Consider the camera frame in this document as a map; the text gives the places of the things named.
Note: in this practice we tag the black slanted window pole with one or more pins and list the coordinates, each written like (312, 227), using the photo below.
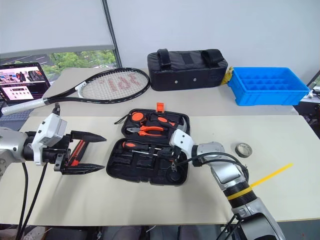
(111, 30)

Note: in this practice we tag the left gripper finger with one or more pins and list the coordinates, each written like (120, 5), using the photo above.
(87, 137)
(82, 169)

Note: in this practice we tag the yellow crumpled cloth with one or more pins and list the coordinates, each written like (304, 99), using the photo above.
(228, 76)

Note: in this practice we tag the black white tennis racket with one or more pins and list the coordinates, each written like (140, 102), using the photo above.
(20, 107)

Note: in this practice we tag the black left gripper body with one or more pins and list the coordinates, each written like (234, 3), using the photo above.
(57, 155)

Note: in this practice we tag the yellow zip tie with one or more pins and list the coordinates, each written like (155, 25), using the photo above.
(272, 175)

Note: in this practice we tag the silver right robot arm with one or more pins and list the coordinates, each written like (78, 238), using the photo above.
(225, 175)

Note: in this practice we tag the black plastic tool case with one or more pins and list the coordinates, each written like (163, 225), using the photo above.
(140, 172)

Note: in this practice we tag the small white plug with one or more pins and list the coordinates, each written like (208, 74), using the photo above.
(311, 93)

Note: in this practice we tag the blue plastic compartment bin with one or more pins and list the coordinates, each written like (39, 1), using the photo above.
(262, 97)

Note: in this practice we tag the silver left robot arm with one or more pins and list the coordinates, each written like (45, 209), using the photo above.
(12, 147)

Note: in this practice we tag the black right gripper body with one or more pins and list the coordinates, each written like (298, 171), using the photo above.
(176, 155)

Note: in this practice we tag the orange case latch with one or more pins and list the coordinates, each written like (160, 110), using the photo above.
(160, 107)

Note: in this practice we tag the gray tape roll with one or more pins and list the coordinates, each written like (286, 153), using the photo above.
(237, 150)

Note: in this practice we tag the black fabric carry bag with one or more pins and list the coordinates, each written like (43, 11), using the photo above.
(187, 75)

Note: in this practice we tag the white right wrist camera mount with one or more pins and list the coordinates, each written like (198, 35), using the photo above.
(183, 142)

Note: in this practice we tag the open laptop computer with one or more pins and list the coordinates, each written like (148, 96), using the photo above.
(22, 82)

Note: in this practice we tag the black equipment pile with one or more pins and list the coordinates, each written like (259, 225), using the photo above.
(311, 117)

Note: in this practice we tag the orange black tape measure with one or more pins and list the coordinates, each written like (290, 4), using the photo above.
(138, 117)

